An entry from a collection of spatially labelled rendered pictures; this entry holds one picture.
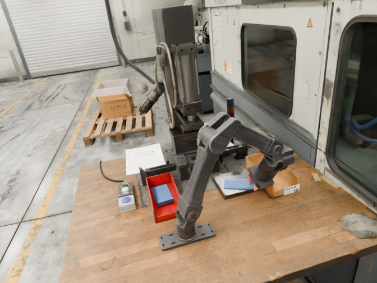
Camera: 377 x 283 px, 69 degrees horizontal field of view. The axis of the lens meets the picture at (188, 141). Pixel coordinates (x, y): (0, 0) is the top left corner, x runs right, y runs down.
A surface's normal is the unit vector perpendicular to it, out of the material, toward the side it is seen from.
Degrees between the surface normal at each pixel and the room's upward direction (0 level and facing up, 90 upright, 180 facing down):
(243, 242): 0
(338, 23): 90
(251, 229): 0
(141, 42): 90
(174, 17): 90
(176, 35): 90
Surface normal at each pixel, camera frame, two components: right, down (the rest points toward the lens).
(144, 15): 0.20, 0.42
